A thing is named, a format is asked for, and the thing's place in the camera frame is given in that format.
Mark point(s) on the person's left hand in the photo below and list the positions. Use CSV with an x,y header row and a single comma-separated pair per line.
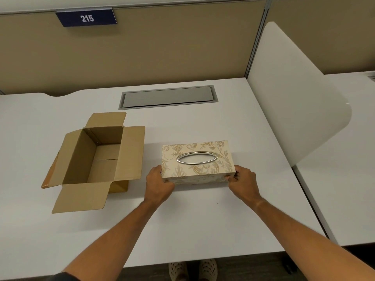
x,y
156,187

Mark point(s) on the person's right hand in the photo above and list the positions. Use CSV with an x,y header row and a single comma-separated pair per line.
x,y
245,185

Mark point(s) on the person's right thumb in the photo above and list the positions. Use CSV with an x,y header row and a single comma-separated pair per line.
x,y
231,179

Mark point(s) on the person's left thumb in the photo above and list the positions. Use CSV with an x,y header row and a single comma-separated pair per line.
x,y
169,186

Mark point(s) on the beige floral tissue box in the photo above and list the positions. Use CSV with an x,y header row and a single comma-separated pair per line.
x,y
199,169

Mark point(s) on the person's right forearm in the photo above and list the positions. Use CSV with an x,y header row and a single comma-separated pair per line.
x,y
307,239

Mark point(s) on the person's left forearm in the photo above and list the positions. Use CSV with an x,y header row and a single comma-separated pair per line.
x,y
117,239

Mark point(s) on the open brown cardboard box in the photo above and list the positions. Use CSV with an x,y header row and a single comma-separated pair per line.
x,y
99,160

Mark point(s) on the beige perforated shoe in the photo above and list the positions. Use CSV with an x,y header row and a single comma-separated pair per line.
x,y
177,271
208,270

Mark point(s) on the white desk divider panel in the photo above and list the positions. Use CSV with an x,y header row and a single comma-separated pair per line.
x,y
293,99

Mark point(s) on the beige cubicle partition panel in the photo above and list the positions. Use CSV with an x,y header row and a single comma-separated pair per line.
x,y
331,32
146,55

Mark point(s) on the dark sleeve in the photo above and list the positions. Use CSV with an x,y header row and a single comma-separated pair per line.
x,y
69,277

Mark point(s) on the blue number sign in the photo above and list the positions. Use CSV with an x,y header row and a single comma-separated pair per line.
x,y
86,18

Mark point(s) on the grey partition post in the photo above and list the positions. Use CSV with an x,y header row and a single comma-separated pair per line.
x,y
257,40

